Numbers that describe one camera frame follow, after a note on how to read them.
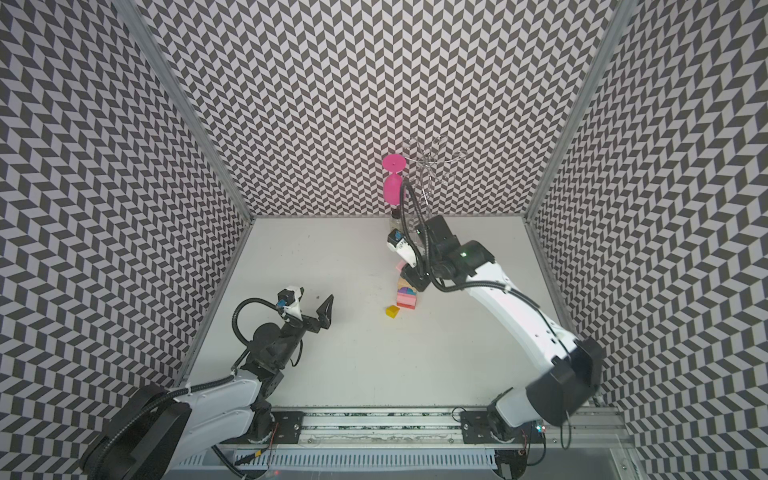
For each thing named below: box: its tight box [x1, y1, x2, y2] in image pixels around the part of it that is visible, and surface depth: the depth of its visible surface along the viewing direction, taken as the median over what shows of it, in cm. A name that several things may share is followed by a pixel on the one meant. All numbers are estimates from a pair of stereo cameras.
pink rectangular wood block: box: [396, 292, 417, 308], surface depth 94 cm
